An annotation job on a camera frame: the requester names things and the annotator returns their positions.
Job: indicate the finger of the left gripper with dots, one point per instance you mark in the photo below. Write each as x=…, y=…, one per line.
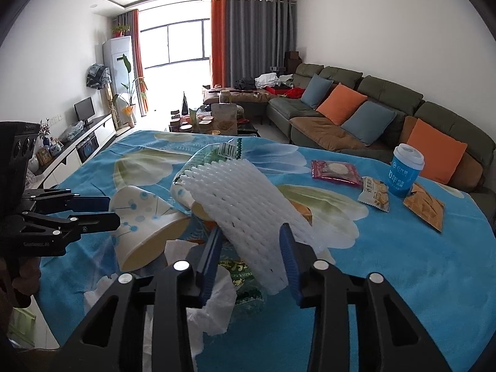
x=44, y=235
x=61, y=200

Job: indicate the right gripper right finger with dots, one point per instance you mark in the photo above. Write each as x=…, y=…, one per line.
x=389, y=335

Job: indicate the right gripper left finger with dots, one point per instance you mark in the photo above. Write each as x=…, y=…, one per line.
x=111, y=335

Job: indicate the white tissue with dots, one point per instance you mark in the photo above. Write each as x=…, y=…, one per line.
x=212, y=319

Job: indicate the white paper cup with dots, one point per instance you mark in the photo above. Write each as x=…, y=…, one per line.
x=146, y=223

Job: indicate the white foam fruit net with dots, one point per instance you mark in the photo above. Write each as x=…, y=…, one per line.
x=250, y=211

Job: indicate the left hand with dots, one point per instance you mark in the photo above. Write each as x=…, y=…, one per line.
x=24, y=284

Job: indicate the white TV cabinet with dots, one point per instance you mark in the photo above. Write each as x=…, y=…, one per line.
x=69, y=161

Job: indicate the black monitor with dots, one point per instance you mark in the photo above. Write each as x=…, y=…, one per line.
x=84, y=110

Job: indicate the tall green potted plant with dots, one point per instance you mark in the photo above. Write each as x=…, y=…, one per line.
x=134, y=89

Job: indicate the white standing air conditioner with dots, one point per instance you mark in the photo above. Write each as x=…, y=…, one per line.
x=113, y=48

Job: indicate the brown chip packet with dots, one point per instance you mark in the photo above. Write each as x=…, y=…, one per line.
x=426, y=207

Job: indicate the white yellow snack packet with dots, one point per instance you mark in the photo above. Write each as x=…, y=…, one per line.
x=374, y=193

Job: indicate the orange grey left curtain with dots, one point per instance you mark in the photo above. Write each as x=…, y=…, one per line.
x=127, y=24

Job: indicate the orange grey curtain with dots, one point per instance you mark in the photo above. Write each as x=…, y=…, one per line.
x=249, y=37
x=127, y=24

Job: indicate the red snack packet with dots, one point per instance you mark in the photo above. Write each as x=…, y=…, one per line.
x=336, y=172

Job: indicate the blue lidded coffee cup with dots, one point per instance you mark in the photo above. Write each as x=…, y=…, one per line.
x=407, y=163

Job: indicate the blue floral tablecloth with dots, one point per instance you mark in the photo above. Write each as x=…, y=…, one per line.
x=447, y=277

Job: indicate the orange cushion near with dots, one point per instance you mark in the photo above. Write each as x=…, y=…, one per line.
x=442, y=153

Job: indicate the orange cushion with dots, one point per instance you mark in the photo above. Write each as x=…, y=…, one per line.
x=442, y=153
x=341, y=104

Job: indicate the cluttered coffee table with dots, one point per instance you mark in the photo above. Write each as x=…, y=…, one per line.
x=224, y=112

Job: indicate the blue cushion near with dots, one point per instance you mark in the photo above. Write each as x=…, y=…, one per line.
x=368, y=123

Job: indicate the blue cushion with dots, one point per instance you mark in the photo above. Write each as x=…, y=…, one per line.
x=316, y=91
x=368, y=123

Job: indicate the green sectional sofa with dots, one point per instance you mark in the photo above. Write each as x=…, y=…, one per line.
x=305, y=127

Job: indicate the orange cushion far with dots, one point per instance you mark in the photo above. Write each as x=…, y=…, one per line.
x=341, y=104

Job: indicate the orange grey right curtain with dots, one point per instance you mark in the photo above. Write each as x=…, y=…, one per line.
x=249, y=37

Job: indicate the blue cushion far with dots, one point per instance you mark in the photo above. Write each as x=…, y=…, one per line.
x=316, y=91

